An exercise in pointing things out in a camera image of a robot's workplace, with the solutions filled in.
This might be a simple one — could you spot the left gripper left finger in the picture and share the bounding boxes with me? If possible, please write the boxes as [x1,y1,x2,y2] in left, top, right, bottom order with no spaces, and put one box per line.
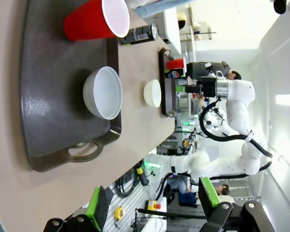
[43,185,110,232]

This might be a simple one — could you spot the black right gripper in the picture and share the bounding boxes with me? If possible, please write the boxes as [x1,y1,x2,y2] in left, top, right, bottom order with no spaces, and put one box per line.
[176,76,218,97]

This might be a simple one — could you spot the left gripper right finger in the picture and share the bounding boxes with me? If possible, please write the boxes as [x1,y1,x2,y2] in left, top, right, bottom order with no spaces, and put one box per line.
[198,176,276,232]

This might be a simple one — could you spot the black Pepsi can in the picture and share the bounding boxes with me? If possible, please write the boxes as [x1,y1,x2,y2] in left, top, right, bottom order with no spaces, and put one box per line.
[118,24,159,46]
[164,69,187,79]

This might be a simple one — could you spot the red plastic party cup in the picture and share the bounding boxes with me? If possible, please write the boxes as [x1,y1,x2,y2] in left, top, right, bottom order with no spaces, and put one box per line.
[64,0,131,42]
[166,57,187,71]

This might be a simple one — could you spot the bright white plastic bowl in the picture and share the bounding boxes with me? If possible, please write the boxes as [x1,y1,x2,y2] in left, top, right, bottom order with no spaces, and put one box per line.
[83,66,123,120]

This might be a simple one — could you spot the person in grey vest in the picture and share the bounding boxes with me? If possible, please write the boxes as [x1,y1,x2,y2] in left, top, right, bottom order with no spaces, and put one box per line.
[186,61,242,82]

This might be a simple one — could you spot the seated person in blue clothes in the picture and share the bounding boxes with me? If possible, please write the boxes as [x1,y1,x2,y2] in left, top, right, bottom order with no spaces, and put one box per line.
[168,177,230,207]

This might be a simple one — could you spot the brown plastic serving tray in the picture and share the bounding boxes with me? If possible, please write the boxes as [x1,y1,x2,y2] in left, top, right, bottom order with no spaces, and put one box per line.
[20,0,123,173]
[158,47,177,118]

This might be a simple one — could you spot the cream white plastic bowl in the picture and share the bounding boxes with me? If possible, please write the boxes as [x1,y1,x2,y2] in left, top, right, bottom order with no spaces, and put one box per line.
[143,79,162,108]

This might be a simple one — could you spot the black tripod pole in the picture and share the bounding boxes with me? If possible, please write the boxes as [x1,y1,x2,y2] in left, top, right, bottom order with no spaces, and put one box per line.
[135,208,206,220]

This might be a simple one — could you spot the white emergency stop box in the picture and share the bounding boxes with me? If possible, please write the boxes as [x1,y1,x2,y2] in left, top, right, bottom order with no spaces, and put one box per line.
[146,197,168,213]

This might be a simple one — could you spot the black yellow hand tool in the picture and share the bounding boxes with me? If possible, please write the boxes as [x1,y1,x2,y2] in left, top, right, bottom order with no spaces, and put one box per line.
[135,163,149,186]

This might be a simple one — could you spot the white background table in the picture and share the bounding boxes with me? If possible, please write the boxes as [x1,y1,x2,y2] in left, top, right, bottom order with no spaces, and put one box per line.
[163,7,182,55]

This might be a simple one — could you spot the ceiling light panel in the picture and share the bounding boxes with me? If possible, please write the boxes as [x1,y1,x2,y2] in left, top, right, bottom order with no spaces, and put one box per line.
[275,95,290,106]

